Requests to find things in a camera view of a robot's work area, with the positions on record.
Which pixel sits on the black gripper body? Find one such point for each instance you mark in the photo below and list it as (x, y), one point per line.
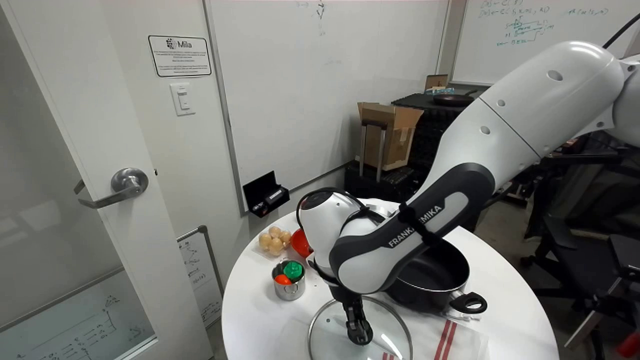
(348, 300)

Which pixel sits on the glass lid black knob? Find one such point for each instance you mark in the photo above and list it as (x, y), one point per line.
(387, 326)

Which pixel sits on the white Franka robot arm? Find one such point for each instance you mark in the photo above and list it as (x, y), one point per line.
(533, 113)

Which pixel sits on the metal cup green red contents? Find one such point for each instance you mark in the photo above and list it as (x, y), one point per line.
(289, 290)

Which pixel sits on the red bowl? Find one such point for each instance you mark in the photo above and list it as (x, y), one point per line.
(300, 242)

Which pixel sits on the white towel red stripes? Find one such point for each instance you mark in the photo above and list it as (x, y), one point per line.
(467, 340)

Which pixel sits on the black open case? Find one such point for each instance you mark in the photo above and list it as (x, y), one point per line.
(260, 191)

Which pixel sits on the framed poster on glass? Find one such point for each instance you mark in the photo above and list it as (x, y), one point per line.
(196, 267)

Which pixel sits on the large cardboard box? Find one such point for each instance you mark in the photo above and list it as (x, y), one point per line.
(392, 132)

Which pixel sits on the black office chair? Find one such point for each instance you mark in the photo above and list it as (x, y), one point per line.
(581, 267)

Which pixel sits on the large blank whiteboard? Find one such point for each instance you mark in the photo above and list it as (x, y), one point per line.
(300, 80)

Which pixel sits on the small cardboard box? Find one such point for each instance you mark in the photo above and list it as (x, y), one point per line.
(437, 80)

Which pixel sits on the red object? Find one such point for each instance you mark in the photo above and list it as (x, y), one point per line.
(630, 345)

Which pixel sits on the white door frosted glass panel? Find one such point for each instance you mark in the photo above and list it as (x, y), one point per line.
(112, 101)

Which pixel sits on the whiteboard with green writing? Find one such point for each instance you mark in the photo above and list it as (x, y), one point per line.
(521, 30)

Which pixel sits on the white light switch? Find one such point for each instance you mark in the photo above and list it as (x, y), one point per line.
(182, 101)

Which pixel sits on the Mila wall sign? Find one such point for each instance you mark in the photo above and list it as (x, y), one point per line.
(181, 56)

